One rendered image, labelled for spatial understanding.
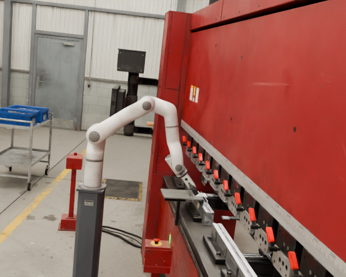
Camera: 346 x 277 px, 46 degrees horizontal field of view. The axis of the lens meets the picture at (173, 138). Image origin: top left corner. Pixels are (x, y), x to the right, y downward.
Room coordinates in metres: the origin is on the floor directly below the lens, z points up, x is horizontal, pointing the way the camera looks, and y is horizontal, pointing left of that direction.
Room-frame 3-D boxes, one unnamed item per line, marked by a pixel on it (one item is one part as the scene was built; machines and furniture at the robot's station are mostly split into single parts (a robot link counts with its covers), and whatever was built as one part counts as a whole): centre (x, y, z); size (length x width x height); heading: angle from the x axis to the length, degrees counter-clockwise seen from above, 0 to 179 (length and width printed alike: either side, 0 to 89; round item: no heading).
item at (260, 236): (1.61, -0.45, 1.26); 0.15 x 0.09 x 0.17; 10
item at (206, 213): (2.71, -0.25, 0.92); 0.39 x 0.06 x 0.10; 10
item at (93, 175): (2.69, 0.51, 1.09); 0.19 x 0.19 x 0.18
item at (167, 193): (2.74, -0.10, 1.00); 0.26 x 0.18 x 0.01; 100
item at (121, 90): (3.86, 0.55, 1.42); 0.45 x 0.12 x 0.36; 5
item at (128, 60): (3.92, 0.46, 1.53); 0.51 x 0.25 x 0.85; 5
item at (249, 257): (2.24, -0.72, 0.81); 0.64 x 0.08 x 0.14; 100
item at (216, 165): (2.40, -0.31, 1.26); 0.15 x 0.09 x 0.17; 10
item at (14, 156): (5.61, 2.12, 0.47); 0.90 x 0.66 x 0.95; 1
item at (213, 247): (2.16, -0.29, 0.89); 0.30 x 0.05 x 0.03; 10
